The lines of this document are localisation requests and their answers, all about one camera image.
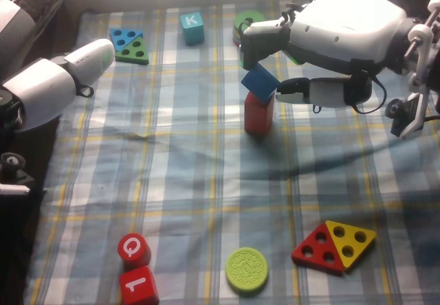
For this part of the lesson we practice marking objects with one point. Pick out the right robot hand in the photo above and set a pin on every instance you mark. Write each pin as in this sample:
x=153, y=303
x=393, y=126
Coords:
x=343, y=26

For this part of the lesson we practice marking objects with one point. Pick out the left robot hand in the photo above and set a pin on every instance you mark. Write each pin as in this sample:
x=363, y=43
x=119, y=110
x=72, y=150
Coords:
x=44, y=88

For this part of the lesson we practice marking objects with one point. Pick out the blue wooden block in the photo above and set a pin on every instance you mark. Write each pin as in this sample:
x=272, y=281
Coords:
x=261, y=81

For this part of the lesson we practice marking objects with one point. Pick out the red rectangular block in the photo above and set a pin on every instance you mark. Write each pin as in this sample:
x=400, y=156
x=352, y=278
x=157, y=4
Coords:
x=258, y=116

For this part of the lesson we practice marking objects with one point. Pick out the blue triangle block with holes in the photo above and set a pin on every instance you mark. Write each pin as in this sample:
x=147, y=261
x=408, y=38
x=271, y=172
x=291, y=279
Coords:
x=126, y=38

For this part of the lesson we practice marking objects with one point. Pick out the green triangle block with holes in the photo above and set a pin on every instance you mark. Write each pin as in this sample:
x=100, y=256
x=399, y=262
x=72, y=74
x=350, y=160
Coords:
x=132, y=49

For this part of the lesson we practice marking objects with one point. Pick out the yellow triangle block with holes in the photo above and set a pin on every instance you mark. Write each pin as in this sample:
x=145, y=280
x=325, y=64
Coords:
x=349, y=240

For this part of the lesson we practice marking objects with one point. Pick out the red triangle block with holes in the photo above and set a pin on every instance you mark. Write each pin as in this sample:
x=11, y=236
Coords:
x=317, y=248

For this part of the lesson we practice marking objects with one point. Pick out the teal letter K cube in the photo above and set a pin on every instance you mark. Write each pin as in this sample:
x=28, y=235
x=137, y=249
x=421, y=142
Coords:
x=192, y=33

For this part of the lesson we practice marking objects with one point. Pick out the red cylinder letter Q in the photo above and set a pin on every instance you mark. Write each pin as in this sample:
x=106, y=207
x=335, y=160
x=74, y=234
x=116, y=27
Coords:
x=134, y=251

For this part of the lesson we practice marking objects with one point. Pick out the blue plaid cloth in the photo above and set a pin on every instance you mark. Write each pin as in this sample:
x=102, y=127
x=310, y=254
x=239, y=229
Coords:
x=220, y=181

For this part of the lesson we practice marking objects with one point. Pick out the red cube number 1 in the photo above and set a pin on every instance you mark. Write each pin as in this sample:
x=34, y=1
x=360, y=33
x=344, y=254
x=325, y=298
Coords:
x=137, y=288

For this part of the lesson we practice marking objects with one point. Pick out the light green sandwich cookie toy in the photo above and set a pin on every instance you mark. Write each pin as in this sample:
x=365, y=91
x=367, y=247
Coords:
x=245, y=270

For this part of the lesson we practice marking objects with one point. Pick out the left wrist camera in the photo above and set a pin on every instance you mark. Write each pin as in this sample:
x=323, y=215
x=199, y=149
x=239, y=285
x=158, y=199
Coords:
x=13, y=167

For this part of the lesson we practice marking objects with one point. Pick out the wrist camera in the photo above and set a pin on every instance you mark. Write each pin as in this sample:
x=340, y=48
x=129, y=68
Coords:
x=13, y=167
x=407, y=111

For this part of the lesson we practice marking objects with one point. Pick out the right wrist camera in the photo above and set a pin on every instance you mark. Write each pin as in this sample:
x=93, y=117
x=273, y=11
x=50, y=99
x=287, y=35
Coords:
x=407, y=111

